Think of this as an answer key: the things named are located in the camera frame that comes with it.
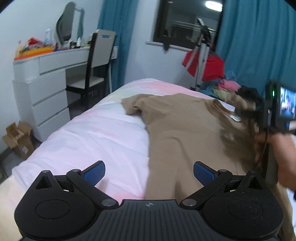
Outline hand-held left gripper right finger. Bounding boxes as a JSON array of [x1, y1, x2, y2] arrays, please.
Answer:
[[180, 161, 264, 208]]

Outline small cosmetic bottles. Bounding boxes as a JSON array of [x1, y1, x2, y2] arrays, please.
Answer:
[[68, 37, 89, 49]]

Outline dark framed window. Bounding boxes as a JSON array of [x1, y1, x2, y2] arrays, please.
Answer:
[[146, 0, 223, 50]]

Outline tan T-shirt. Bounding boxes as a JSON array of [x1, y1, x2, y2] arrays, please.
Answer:
[[121, 93, 295, 229]]

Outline pastel bedsheet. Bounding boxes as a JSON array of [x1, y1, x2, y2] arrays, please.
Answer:
[[0, 79, 296, 241]]

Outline white dressing table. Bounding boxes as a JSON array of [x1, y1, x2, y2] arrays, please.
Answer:
[[13, 46, 92, 142]]

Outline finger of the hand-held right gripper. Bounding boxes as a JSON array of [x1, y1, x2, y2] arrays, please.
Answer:
[[235, 108, 266, 122]]

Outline black garment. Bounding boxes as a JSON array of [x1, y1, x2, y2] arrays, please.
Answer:
[[238, 86, 264, 109]]

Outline cardboard box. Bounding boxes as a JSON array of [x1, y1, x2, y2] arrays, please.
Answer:
[[2, 122, 35, 160]]

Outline pink garment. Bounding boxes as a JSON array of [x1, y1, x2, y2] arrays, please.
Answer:
[[217, 80, 241, 91]]

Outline black and beige chair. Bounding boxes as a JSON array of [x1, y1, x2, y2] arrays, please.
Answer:
[[66, 29, 116, 106]]

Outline silver tripod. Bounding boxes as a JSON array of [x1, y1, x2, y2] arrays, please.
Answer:
[[177, 18, 212, 90]]

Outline light blue cloth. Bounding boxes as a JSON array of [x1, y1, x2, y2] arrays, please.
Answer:
[[200, 80, 220, 94]]

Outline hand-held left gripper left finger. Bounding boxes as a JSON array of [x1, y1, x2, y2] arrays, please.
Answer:
[[35, 161, 119, 208]]

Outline orange tray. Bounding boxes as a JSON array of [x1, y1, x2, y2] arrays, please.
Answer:
[[14, 46, 53, 59]]

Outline wide blue curtain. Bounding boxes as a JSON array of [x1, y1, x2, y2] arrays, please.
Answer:
[[215, 0, 296, 93]]

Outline narrow blue curtain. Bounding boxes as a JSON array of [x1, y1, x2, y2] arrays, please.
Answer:
[[97, 0, 139, 85]]

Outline yellow-green fluffy cloth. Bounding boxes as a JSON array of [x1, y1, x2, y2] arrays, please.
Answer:
[[214, 89, 234, 101]]

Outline person's right hand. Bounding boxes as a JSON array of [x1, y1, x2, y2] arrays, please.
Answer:
[[272, 134, 296, 193]]

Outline wavy vanity mirror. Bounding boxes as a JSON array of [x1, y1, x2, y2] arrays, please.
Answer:
[[55, 2, 85, 47]]

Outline red garment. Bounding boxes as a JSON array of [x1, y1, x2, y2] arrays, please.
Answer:
[[181, 50, 225, 81]]

